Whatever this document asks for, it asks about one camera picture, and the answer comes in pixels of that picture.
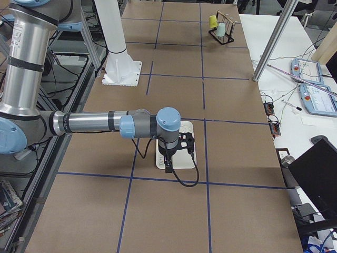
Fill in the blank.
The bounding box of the yellow cup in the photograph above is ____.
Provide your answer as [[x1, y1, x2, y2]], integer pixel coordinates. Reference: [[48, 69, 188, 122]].
[[209, 15, 218, 29]]

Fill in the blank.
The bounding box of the black marker pen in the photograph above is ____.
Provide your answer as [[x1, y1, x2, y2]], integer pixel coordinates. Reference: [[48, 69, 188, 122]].
[[282, 100, 303, 111]]

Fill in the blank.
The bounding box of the mint green cup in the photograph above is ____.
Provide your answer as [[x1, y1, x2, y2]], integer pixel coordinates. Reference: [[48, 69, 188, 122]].
[[215, 23, 226, 37]]

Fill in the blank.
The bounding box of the black wire cup rack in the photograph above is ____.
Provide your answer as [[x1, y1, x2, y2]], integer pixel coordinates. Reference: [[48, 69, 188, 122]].
[[209, 10, 236, 45]]

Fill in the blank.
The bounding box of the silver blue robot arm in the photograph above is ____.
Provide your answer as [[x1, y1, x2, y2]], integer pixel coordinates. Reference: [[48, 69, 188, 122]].
[[1, 1, 181, 173]]

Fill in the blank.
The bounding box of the cream bear print tray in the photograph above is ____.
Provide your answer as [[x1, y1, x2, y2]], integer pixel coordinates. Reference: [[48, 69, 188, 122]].
[[155, 121, 195, 170]]

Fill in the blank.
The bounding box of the black camera cable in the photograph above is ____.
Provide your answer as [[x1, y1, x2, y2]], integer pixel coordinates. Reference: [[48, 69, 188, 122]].
[[131, 136, 200, 188]]

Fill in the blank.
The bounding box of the blue teach pendant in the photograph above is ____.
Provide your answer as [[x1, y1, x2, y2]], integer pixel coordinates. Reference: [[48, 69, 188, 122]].
[[300, 84, 336, 118], [291, 58, 324, 85]]

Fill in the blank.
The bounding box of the stack of magazines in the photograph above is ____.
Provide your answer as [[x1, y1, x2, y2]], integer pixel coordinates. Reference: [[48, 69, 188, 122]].
[[1, 179, 23, 236]]

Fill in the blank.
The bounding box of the upper blue teach pendant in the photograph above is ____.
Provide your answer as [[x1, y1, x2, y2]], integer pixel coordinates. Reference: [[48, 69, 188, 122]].
[[291, 58, 324, 85]]

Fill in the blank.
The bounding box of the aluminium frame post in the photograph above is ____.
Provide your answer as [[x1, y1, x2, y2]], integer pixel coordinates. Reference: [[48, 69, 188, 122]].
[[253, 0, 299, 82]]

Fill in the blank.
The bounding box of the white camera mast base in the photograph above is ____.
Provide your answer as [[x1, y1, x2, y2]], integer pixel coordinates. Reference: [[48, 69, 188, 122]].
[[95, 0, 142, 86]]

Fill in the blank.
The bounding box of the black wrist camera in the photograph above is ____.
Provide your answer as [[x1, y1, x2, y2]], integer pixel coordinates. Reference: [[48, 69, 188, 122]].
[[176, 132, 195, 154]]

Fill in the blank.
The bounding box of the long reacher grabber stick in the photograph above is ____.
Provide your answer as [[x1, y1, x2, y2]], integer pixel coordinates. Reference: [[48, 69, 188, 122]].
[[267, 64, 337, 96]]

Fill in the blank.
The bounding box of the lower blue teach pendant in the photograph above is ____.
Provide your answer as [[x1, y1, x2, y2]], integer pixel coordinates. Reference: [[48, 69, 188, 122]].
[[300, 84, 336, 118]]

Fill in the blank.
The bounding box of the lower orange connector box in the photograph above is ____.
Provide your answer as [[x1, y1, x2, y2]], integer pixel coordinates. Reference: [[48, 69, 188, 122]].
[[269, 120, 281, 137]]

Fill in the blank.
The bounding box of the orange connector box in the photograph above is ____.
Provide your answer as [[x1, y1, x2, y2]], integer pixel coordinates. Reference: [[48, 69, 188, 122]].
[[269, 120, 281, 137], [263, 102, 275, 116]]

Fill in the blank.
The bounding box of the grey computer mouse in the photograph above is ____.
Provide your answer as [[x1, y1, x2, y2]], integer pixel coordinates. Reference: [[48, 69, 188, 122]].
[[310, 135, 328, 144]]

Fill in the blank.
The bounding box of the black computer monitor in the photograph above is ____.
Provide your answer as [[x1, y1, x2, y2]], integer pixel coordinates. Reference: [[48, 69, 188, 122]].
[[289, 139, 336, 219]]

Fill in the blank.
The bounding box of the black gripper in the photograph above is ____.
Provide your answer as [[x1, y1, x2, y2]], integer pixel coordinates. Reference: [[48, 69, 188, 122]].
[[158, 147, 176, 173]]

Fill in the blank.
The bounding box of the upper orange connector box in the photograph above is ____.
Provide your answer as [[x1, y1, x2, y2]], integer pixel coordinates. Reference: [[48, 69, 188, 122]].
[[263, 102, 275, 116]]

